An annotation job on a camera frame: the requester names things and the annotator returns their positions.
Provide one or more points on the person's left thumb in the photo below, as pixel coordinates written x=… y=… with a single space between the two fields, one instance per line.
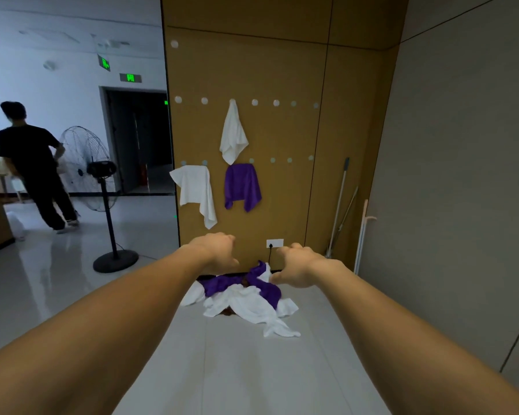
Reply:
x=233 y=262

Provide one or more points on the purple hanging towel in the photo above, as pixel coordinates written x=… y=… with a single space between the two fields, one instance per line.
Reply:
x=242 y=185

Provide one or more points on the white ceiling smoke detector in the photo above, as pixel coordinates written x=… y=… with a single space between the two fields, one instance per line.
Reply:
x=49 y=65

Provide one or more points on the white pole with hook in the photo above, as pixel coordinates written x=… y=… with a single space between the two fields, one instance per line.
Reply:
x=362 y=237

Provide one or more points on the person's right thumb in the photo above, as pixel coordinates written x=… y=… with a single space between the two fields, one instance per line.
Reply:
x=279 y=277

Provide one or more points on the thin grey stick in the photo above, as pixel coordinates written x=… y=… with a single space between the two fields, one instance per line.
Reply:
x=346 y=218

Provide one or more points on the rows of white wall hooks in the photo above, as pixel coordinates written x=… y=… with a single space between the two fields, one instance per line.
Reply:
x=254 y=102

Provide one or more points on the large crumpled white towel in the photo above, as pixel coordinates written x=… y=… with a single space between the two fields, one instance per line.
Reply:
x=251 y=306

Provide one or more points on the person's left hand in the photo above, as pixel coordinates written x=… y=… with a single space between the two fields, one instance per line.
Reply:
x=214 y=252

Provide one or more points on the person's right hand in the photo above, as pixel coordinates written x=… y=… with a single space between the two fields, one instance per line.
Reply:
x=309 y=267

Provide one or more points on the small white hanging towel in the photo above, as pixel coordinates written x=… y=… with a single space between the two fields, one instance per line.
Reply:
x=233 y=133

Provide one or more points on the dark doorway frame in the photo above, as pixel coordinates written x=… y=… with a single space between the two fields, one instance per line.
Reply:
x=138 y=138

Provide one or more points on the person's left forearm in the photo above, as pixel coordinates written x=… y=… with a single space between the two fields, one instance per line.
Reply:
x=86 y=345

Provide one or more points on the white wall power outlet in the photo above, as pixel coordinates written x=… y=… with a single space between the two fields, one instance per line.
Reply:
x=275 y=243

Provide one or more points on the small crumpled white towel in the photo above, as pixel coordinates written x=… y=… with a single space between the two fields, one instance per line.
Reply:
x=193 y=294

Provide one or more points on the person's right forearm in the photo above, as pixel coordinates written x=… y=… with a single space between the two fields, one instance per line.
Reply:
x=415 y=354

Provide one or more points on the green exit sign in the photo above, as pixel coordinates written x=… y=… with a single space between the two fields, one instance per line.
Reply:
x=104 y=63
x=130 y=77

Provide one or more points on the brown item under towels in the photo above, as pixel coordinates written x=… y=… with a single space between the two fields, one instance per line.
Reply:
x=228 y=312

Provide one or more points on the black standing fan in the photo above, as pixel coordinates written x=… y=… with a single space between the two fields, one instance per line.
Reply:
x=101 y=172

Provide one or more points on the crumpled purple towel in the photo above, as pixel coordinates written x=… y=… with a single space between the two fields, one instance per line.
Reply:
x=266 y=291

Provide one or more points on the wide white hanging towel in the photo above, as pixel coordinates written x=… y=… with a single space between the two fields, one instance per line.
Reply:
x=197 y=185

